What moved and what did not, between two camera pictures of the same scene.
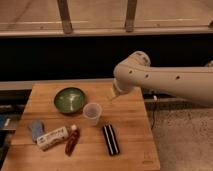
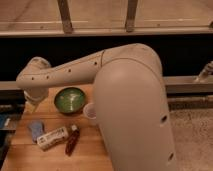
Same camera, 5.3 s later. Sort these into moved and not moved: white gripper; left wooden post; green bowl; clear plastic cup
Moved: white gripper
Not moved: left wooden post; green bowl; clear plastic cup
